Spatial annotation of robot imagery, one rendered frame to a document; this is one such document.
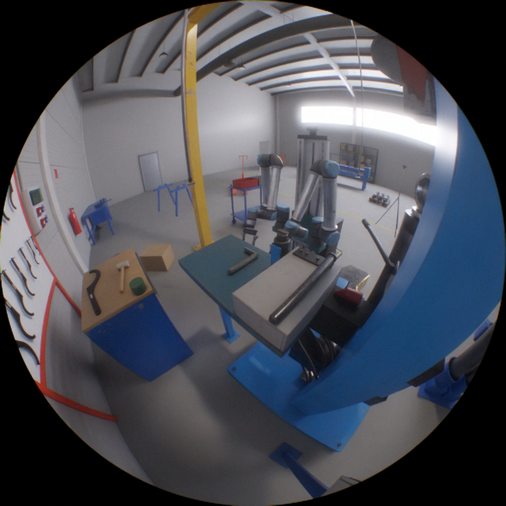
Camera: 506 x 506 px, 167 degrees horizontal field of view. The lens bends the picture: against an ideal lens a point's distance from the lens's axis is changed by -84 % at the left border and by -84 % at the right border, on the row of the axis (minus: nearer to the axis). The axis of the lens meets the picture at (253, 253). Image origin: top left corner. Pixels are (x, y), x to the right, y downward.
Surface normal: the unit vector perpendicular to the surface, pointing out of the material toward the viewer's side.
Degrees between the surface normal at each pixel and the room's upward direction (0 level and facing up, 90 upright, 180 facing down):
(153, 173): 90
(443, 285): 90
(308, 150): 90
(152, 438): 0
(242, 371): 0
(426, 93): 90
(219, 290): 0
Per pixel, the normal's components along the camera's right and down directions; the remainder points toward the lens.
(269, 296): -0.03, -0.82
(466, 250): -0.70, 0.42
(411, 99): -0.98, 0.14
